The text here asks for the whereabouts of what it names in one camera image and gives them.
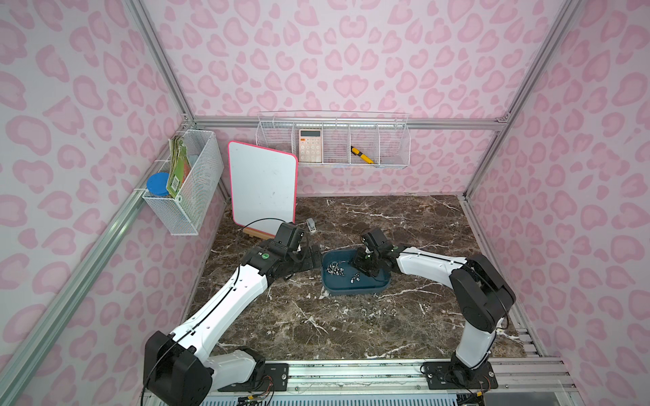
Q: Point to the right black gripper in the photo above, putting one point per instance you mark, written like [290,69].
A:
[363,259]

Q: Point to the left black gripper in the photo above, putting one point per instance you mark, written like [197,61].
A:
[309,256]

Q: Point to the teal plastic storage box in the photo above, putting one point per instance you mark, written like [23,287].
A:
[342,286]

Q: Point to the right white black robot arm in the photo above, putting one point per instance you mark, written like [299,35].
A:
[481,292]

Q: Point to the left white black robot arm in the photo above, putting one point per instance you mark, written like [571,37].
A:
[178,367]

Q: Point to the pile of silver wing nuts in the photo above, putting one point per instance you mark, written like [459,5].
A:
[337,269]

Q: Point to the row of table wing nuts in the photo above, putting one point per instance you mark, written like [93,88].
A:
[378,312]

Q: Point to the pink framed whiteboard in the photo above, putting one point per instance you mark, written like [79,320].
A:
[263,186]

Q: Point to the white pink calculator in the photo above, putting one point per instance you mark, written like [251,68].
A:
[310,146]

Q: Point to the green paper cards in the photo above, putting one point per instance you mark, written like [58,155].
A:
[179,165]

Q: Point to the blue round lid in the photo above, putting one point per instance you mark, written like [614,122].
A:
[157,185]

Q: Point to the white mesh wall basket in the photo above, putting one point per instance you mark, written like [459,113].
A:
[185,214]

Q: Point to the white wire wall shelf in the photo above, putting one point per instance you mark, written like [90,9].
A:
[387,141]

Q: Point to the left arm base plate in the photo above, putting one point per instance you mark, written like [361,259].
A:
[274,375]

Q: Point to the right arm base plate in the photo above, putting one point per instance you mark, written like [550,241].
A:
[447,375]

